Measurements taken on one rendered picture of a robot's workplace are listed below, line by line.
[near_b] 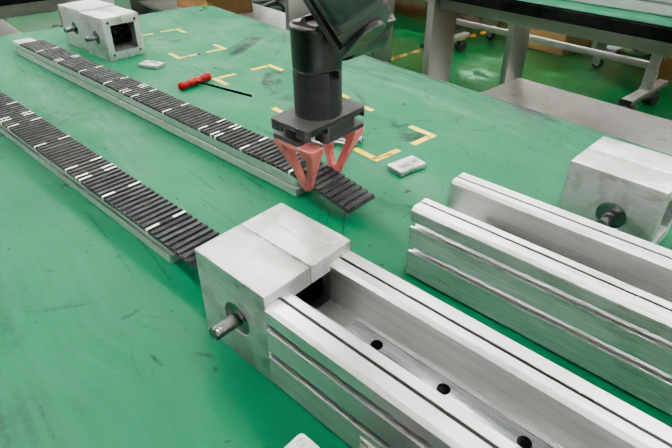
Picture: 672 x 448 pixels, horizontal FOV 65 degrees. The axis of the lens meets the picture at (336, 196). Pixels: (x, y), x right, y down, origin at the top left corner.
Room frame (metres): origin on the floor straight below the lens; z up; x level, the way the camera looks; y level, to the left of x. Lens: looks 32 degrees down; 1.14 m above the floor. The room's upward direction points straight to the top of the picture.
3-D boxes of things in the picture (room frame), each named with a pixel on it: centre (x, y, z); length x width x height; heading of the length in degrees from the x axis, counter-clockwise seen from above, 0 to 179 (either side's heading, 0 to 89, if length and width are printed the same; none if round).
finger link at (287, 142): (0.58, 0.03, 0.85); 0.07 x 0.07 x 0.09; 47
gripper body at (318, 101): (0.59, 0.02, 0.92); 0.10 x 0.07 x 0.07; 137
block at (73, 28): (1.31, 0.61, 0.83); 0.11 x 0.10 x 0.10; 141
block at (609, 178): (0.50, -0.32, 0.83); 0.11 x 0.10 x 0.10; 135
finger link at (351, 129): (0.60, 0.01, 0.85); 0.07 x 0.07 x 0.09; 47
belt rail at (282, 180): (0.93, 0.39, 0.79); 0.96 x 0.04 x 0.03; 47
